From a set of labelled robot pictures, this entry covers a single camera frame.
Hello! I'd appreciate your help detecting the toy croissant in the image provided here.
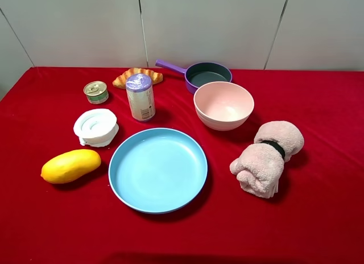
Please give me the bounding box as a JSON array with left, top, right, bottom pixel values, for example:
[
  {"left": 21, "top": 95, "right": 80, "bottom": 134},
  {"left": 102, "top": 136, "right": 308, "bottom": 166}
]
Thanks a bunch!
[{"left": 113, "top": 68, "right": 163, "bottom": 89}]

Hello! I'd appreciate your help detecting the pink bowl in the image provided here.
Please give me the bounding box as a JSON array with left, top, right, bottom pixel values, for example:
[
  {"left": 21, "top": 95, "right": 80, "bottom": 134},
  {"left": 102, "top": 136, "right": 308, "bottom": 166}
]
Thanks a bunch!
[{"left": 193, "top": 81, "right": 255, "bottom": 131}]

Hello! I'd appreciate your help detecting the blue plate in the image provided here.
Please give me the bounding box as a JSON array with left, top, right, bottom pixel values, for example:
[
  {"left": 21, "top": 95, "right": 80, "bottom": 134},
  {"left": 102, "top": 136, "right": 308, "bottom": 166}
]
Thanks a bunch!
[{"left": 108, "top": 127, "right": 208, "bottom": 214}]

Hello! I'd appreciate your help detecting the purple saucepan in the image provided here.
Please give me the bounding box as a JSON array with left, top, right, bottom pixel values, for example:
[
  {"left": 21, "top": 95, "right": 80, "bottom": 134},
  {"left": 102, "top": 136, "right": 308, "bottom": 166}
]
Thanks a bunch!
[{"left": 155, "top": 59, "right": 233, "bottom": 94}]

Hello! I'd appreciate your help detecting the purple capped white canister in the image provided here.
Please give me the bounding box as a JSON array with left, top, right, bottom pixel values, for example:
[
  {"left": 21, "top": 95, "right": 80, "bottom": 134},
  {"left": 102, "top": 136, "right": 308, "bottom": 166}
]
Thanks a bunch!
[{"left": 126, "top": 73, "right": 155, "bottom": 122}]

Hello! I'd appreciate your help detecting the white round lidded cup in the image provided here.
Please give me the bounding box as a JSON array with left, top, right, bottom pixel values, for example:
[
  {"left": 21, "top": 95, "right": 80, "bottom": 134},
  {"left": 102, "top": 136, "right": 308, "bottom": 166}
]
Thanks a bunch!
[{"left": 73, "top": 109, "right": 119, "bottom": 147}]

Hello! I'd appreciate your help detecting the rolled pink towel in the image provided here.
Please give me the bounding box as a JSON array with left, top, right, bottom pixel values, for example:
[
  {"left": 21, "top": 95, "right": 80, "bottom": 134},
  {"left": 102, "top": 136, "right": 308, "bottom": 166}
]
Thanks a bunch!
[{"left": 230, "top": 121, "right": 304, "bottom": 199}]

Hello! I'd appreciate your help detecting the small tin can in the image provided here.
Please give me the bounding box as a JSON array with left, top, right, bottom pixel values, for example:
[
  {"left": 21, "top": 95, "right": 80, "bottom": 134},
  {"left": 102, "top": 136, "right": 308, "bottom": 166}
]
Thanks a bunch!
[{"left": 83, "top": 81, "right": 109, "bottom": 104}]

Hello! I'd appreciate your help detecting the yellow mango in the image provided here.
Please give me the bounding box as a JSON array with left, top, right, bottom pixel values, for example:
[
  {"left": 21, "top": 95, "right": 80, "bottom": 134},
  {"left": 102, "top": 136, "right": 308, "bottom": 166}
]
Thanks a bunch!
[{"left": 40, "top": 149, "right": 101, "bottom": 184}]

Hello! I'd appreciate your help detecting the red tablecloth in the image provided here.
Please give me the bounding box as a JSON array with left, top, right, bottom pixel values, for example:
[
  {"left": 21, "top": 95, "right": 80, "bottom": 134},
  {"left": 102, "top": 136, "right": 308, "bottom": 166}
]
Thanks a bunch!
[{"left": 1, "top": 67, "right": 363, "bottom": 263}]

